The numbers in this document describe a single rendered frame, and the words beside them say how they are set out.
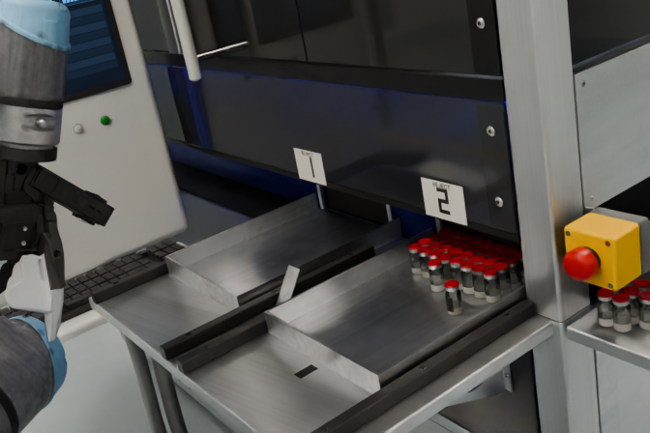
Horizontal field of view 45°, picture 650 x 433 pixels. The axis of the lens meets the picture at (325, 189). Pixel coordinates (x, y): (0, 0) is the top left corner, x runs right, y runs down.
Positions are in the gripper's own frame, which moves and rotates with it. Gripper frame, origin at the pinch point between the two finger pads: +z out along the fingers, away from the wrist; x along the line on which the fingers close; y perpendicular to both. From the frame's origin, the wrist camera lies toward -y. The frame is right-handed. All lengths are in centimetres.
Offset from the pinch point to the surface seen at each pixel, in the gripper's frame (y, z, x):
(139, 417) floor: -105, 88, -121
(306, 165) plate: -60, -15, -18
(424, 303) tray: -53, -1, 17
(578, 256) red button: -47, -15, 41
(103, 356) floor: -120, 87, -169
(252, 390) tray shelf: -26.8, 9.9, 10.3
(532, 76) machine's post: -44, -35, 33
